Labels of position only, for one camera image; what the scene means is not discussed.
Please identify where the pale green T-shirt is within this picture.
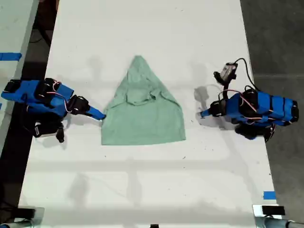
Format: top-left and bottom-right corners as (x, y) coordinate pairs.
(100, 55), (187, 146)

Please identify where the small black box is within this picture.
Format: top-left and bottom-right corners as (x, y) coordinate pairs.
(261, 205), (286, 216)
(17, 207), (45, 220)

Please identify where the short blue tape strip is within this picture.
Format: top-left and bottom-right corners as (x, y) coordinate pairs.
(263, 190), (277, 200)

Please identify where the black camera stalk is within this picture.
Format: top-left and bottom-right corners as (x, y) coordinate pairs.
(218, 81), (231, 102)

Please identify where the long blue tape strip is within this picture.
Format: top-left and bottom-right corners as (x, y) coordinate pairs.
(0, 52), (23, 62)

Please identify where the black camera cable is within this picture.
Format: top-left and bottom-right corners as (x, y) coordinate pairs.
(233, 57), (261, 93)

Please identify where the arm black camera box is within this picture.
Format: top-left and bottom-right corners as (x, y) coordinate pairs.
(32, 121), (65, 143)
(213, 62), (239, 85)

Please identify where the white side table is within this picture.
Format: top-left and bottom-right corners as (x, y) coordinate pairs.
(0, 0), (40, 152)

